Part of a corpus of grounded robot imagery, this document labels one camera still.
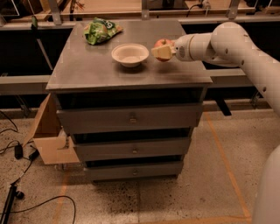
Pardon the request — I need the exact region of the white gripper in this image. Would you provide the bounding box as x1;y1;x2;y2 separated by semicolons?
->
151;35;192;61

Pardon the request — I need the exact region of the red apple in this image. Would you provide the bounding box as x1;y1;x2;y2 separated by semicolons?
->
154;38;173;62

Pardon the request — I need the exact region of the white paper bowl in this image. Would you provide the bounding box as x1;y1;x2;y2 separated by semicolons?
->
111;44;150;67

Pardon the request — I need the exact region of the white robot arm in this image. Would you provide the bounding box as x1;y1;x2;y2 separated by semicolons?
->
151;22;280;224

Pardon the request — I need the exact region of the top grey drawer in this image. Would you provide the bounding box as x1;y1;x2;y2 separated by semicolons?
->
57;103;202;134

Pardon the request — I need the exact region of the grey drawer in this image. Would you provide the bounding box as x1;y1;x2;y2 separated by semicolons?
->
74;137;191;161
57;103;202;134
84;161;183;181

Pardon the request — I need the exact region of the green chip bag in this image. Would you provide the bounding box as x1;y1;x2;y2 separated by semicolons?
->
84;17;123;46

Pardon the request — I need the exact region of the grey drawer cabinet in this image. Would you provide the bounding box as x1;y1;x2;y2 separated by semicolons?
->
46;21;212;169

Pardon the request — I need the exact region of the middle grey drawer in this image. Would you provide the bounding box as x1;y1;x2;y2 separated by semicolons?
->
74;137;191;161

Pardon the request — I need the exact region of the bottom grey drawer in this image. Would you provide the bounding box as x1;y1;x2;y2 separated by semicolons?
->
84;161;183;181

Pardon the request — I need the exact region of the brown cardboard box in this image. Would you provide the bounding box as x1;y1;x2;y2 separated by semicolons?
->
23;94;80;165

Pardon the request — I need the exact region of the black power adapter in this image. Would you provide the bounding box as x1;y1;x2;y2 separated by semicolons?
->
14;144;23;159

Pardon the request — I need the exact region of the black stand base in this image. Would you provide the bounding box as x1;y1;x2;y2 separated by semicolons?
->
0;185;25;224

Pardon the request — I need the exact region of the black floor cable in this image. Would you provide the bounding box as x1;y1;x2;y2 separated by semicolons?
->
0;195;77;224

